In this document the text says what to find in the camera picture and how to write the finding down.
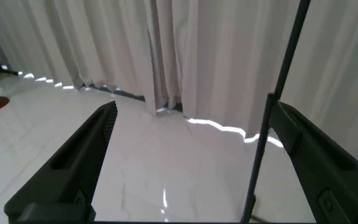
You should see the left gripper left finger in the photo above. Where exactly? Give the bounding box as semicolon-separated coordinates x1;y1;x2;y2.
4;100;119;223

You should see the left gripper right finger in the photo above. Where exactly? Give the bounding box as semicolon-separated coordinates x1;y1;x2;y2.
268;100;358;223

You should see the black clothes rack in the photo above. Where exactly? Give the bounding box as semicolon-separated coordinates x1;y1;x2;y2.
240;0;312;223

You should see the white curtain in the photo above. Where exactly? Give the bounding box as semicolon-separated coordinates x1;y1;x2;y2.
0;0;358;162

